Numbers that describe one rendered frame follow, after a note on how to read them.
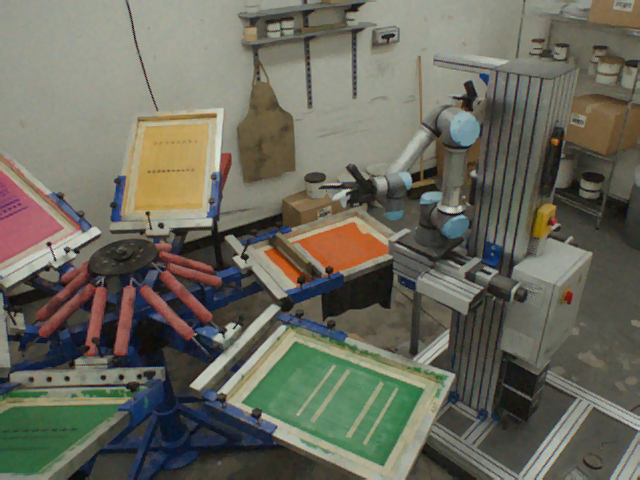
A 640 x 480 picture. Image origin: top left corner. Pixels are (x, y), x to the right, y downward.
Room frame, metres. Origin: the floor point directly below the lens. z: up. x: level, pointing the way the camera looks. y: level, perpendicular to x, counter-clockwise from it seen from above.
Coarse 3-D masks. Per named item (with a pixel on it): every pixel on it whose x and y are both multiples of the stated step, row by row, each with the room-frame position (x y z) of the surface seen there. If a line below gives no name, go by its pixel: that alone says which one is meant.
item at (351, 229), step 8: (352, 224) 2.83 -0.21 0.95; (328, 232) 2.75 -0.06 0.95; (336, 232) 2.74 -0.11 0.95; (352, 232) 2.73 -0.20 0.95; (360, 232) 2.73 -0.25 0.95; (304, 240) 2.67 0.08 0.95; (272, 248) 2.60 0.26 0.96; (304, 248) 2.58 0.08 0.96; (312, 248) 2.57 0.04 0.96; (272, 256) 2.52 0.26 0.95; (280, 256) 2.51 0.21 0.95; (312, 256) 2.50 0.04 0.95; (280, 264) 2.43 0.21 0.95; (288, 264) 2.43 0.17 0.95
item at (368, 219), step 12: (336, 216) 2.88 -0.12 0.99; (348, 216) 2.90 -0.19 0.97; (360, 216) 2.89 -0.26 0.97; (300, 228) 2.75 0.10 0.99; (312, 228) 2.78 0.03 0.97; (384, 228) 2.70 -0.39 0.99; (264, 240) 2.63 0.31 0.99; (252, 252) 2.51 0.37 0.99; (264, 264) 2.39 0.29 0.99; (372, 264) 2.34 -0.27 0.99; (384, 264) 2.37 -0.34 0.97; (276, 276) 2.27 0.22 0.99; (348, 276) 2.26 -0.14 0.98; (288, 288) 2.16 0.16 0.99
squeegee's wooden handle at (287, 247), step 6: (276, 234) 2.58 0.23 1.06; (276, 240) 2.57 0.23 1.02; (282, 240) 2.51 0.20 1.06; (288, 240) 2.51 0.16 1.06; (282, 246) 2.51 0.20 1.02; (288, 246) 2.45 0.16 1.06; (294, 246) 2.44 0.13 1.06; (288, 252) 2.45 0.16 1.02; (294, 252) 2.39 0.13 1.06; (294, 258) 2.39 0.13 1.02; (300, 258) 2.33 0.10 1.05; (306, 258) 2.32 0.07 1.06; (300, 264) 2.33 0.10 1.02; (306, 264) 2.27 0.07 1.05; (306, 270) 2.27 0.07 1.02
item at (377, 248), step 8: (360, 240) 2.64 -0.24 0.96; (368, 240) 2.64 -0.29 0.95; (376, 240) 2.63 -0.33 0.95; (368, 248) 2.55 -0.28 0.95; (376, 248) 2.55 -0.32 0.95; (384, 248) 2.54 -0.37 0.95; (320, 256) 2.49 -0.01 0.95; (368, 256) 2.47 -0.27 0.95; (376, 256) 2.46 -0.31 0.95; (328, 264) 2.41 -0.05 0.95; (344, 264) 2.40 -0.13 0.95; (352, 264) 2.40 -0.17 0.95; (288, 272) 2.35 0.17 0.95; (296, 272) 2.35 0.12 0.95; (296, 280) 2.28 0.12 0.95
